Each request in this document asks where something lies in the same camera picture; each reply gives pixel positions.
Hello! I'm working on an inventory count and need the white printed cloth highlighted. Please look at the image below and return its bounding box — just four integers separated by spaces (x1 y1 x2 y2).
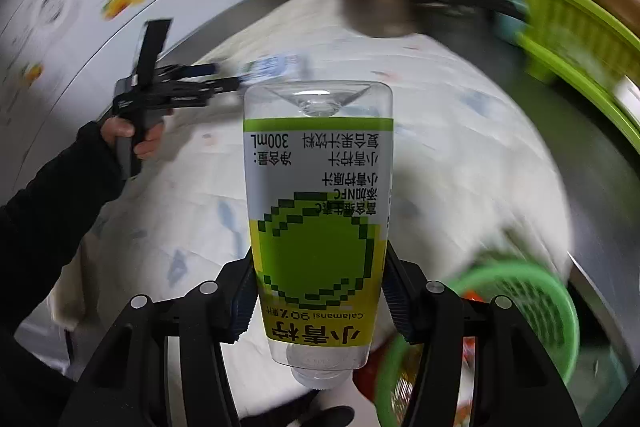
15 0 573 378

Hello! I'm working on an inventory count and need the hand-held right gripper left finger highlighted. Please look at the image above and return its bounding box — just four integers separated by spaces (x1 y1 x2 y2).
67 257 261 427

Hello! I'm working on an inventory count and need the steel pot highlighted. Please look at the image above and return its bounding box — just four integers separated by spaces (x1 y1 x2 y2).
340 0 413 38

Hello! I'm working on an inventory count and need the person's left hand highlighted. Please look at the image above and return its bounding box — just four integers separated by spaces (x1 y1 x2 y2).
100 114 166 162

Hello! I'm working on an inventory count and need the person's left forearm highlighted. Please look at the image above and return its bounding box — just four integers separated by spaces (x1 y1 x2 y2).
0 122 126 383

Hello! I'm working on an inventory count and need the clear bottle with green label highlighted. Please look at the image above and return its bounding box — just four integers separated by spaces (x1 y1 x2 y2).
243 82 393 389

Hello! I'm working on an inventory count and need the green mesh basket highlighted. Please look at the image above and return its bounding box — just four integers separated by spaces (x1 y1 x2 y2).
375 259 581 427

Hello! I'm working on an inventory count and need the green dish rack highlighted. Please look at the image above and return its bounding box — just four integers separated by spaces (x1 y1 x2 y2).
505 0 640 148

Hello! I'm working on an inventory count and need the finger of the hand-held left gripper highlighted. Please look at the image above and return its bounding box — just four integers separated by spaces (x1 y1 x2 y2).
155 63 221 81
165 76 244 108

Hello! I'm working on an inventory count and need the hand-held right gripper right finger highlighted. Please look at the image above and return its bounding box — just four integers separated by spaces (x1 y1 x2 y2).
381 247 601 427

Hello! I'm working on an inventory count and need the teal cup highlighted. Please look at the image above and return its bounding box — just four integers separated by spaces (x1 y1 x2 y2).
495 9 528 48

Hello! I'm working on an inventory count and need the small fruit wall sticker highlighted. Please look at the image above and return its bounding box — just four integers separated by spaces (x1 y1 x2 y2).
20 62 45 84

